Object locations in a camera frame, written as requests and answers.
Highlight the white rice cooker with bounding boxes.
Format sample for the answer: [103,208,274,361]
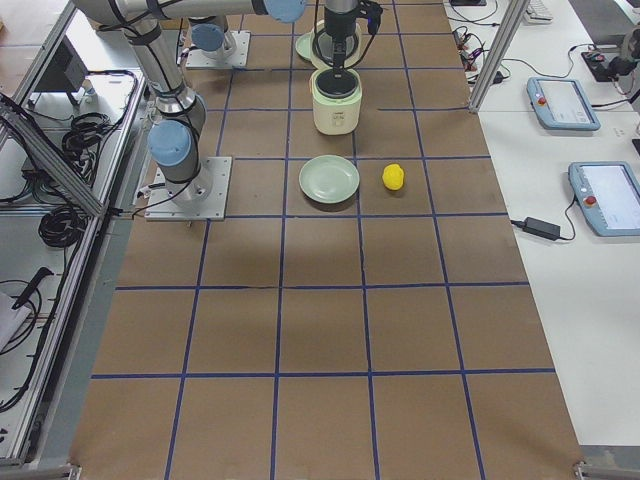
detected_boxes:
[309,20,363,135]

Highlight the black power adapter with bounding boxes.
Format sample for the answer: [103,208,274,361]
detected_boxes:
[522,217,561,241]

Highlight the teach pendant near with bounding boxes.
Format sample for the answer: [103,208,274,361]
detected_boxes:
[568,161,639,237]

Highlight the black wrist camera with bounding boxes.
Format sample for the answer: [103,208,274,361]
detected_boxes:
[359,0,383,37]

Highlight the green plate near arm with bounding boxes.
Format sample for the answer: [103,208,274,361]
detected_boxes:
[295,32,312,62]

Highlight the teach pendant far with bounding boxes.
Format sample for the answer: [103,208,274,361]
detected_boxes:
[526,77,601,132]

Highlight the aluminium frame post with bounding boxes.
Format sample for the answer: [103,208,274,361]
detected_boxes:
[469,0,529,113]

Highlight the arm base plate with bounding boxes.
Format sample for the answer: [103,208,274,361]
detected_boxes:
[143,156,233,221]
[185,30,251,70]

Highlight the green plate near potato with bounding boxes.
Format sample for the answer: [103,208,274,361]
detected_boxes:
[299,155,360,204]

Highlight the yellow toy potato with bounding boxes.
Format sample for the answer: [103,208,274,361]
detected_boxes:
[382,163,405,191]

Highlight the coiled black cables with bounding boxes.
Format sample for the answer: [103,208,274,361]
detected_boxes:
[38,112,121,249]

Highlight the teach pendant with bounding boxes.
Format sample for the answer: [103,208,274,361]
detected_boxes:
[568,161,639,237]
[526,77,601,132]

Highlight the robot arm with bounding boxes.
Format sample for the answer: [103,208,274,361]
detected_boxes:
[73,1,306,208]

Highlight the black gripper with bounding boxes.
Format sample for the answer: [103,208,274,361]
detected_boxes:
[324,12,357,75]

